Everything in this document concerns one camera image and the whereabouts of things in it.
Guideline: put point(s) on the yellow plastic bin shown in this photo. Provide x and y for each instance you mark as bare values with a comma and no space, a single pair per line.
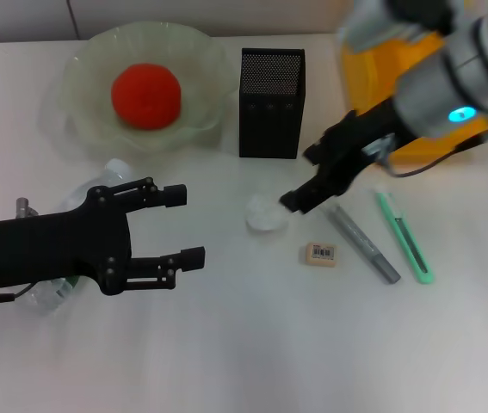
364,77

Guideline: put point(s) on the orange fruit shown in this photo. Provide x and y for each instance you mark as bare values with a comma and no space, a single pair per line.
146,96

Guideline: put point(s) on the green glass fruit plate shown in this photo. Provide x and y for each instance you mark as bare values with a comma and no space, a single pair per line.
200,86

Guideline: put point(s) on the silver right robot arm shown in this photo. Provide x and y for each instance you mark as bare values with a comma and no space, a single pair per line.
450,77

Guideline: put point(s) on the white paper ball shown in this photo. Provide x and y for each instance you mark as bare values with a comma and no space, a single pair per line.
265,217

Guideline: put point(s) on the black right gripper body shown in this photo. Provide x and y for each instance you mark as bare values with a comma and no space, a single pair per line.
355,142

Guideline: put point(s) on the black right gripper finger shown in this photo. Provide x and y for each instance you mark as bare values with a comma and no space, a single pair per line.
308,198

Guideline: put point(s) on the beige eraser with barcode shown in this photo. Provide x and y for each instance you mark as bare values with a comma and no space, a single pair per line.
321,254

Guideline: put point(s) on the grey marker pen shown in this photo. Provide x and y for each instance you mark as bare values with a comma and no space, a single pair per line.
364,245

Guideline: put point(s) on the green utility knife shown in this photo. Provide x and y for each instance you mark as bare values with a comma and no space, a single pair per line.
409,241

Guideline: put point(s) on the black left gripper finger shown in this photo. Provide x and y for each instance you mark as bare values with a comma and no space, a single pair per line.
172,195
192,258

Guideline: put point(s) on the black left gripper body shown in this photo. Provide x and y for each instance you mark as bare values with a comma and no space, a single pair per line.
54,249

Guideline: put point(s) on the clear green-labelled water bottle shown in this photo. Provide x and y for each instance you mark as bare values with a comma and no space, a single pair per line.
116,170

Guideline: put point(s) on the black mesh pen holder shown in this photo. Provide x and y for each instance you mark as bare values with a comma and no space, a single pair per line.
269,116

